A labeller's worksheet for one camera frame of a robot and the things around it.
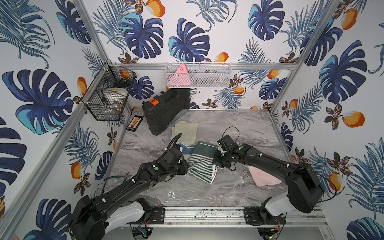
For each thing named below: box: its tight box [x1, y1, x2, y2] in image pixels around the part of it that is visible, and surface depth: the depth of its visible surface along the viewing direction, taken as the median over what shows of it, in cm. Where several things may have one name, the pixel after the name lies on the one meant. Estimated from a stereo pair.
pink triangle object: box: [169, 63, 191, 86], surface depth 92 cm
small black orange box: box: [126, 115, 143, 132], surface depth 112 cm
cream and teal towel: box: [179, 142, 195, 155], surface depth 96 cm
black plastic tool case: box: [142, 88, 190, 136], surface depth 97 cm
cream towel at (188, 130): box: [171, 121, 198, 146], surface depth 109 cm
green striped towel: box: [188, 141, 219, 184], surface depth 86 cm
